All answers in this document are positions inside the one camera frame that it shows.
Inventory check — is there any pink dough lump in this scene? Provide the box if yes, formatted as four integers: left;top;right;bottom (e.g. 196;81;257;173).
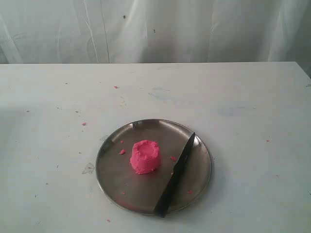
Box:
130;140;161;175

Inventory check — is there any black knife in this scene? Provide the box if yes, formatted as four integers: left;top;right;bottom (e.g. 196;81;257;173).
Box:
154;133;195;218

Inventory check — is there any round steel plate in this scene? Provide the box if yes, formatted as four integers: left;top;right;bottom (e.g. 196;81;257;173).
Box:
95;119;212;215

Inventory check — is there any white backdrop curtain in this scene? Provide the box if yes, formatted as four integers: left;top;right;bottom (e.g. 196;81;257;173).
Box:
0;0;311;64

